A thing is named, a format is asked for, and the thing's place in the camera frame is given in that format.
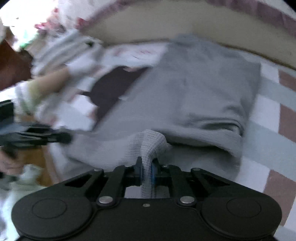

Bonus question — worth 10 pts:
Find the grey knit garment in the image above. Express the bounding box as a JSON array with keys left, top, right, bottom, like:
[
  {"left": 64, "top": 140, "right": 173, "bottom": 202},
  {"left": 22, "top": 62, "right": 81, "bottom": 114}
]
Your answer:
[{"left": 62, "top": 35, "right": 261, "bottom": 198}]

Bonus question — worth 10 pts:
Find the striped folded clothes pile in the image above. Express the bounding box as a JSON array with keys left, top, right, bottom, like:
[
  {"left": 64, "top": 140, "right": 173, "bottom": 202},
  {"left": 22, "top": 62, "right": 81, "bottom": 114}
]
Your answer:
[{"left": 31, "top": 30, "right": 102, "bottom": 77}]

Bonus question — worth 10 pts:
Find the person left hand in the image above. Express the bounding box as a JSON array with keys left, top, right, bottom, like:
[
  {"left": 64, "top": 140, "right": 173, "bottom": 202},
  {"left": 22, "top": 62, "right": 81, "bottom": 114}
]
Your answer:
[{"left": 0, "top": 148, "right": 25, "bottom": 175}]

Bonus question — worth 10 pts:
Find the wooden nightstand with lace cover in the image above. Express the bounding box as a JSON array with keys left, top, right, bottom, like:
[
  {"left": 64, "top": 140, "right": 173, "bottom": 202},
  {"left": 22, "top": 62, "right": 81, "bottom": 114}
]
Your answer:
[{"left": 0, "top": 37, "right": 33, "bottom": 90}]

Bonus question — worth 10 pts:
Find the white red patterned bedspread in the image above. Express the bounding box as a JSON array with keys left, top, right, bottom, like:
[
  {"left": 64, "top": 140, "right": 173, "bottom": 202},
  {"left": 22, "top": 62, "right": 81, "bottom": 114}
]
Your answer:
[{"left": 34, "top": 0, "right": 296, "bottom": 38}]

